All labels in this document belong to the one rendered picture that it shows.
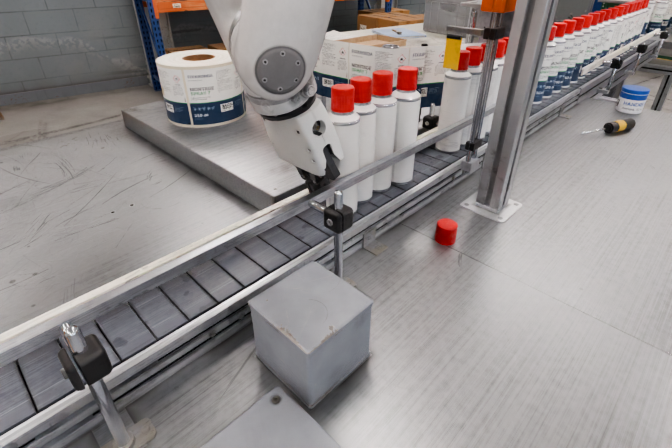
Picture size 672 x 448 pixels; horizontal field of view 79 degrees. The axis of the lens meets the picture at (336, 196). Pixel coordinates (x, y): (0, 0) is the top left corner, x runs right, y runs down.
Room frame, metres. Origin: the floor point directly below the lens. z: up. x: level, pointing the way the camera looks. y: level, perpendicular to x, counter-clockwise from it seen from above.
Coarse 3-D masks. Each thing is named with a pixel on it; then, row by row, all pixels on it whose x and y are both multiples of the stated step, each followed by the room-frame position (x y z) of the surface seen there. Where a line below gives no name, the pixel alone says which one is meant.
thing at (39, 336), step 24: (384, 168) 0.59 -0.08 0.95; (312, 192) 0.49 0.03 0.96; (264, 216) 0.43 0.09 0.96; (288, 216) 0.44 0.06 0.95; (216, 240) 0.38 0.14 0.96; (240, 240) 0.39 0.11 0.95; (168, 264) 0.34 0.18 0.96; (192, 264) 0.35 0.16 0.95; (120, 288) 0.30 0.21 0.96; (144, 288) 0.31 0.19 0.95; (72, 312) 0.27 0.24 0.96; (96, 312) 0.28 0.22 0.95; (24, 336) 0.24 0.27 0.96; (48, 336) 0.25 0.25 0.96; (0, 360) 0.22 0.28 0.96
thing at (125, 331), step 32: (416, 160) 0.76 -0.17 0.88; (448, 160) 0.76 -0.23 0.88; (384, 192) 0.63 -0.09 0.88; (288, 224) 0.53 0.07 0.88; (320, 224) 0.53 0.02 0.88; (224, 256) 0.45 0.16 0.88; (256, 256) 0.45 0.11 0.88; (288, 256) 0.45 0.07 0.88; (160, 288) 0.39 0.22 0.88; (192, 288) 0.39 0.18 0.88; (224, 288) 0.39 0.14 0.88; (96, 320) 0.33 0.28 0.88; (128, 320) 0.33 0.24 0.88; (160, 320) 0.33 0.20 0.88; (192, 320) 0.34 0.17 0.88; (32, 352) 0.29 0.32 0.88; (128, 352) 0.29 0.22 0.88; (0, 384) 0.25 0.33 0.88; (32, 384) 0.25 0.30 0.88; (64, 384) 0.25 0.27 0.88; (0, 416) 0.22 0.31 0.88; (32, 416) 0.22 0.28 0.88
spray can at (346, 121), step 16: (336, 96) 0.56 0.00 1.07; (352, 96) 0.56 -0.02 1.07; (336, 112) 0.56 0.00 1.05; (352, 112) 0.57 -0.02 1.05; (336, 128) 0.55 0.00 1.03; (352, 128) 0.55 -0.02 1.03; (352, 144) 0.55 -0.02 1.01; (336, 160) 0.55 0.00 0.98; (352, 160) 0.55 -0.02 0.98; (352, 192) 0.55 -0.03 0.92; (352, 208) 0.55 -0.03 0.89
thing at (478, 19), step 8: (472, 8) 1.13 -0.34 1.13; (480, 8) 1.11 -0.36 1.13; (472, 16) 1.09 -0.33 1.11; (480, 16) 1.11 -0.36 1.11; (488, 16) 1.10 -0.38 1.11; (504, 16) 1.15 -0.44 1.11; (512, 16) 1.13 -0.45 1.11; (472, 24) 1.09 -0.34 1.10; (480, 24) 1.11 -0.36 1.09; (488, 24) 1.09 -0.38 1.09; (504, 24) 1.14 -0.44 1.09; (472, 40) 1.09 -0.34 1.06
